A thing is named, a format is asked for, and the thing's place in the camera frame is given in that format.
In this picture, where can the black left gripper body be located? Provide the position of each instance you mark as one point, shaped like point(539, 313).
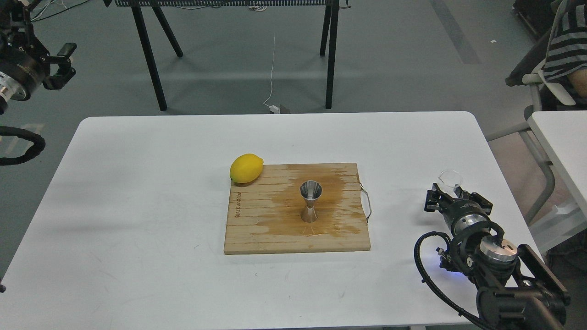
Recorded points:
point(20, 74)

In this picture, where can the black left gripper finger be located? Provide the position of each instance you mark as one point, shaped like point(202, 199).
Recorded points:
point(65, 70)
point(16, 25)

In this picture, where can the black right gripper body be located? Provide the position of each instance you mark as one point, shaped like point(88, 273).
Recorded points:
point(462, 214)

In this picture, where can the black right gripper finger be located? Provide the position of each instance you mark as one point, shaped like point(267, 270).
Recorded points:
point(483, 203)
point(437, 200)

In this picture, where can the clear glass measuring cup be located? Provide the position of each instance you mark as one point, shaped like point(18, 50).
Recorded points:
point(448, 180)

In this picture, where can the steel double jigger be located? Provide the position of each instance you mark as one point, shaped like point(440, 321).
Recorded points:
point(310, 191)

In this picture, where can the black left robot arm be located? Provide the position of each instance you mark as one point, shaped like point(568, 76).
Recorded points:
point(50, 112)

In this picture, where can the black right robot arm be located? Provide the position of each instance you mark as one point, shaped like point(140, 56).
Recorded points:
point(515, 290)

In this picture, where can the white side table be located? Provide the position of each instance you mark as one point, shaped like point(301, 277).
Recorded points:
point(563, 136)

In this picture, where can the white office chair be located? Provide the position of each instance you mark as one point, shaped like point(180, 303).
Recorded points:
point(566, 219)

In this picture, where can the person in striped shirt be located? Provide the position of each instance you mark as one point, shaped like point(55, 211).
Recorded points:
point(566, 56)

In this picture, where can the wooden cutting board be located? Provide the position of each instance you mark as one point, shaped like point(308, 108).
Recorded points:
point(264, 216)

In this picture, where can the yellow lemon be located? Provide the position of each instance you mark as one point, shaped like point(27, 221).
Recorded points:
point(246, 168)

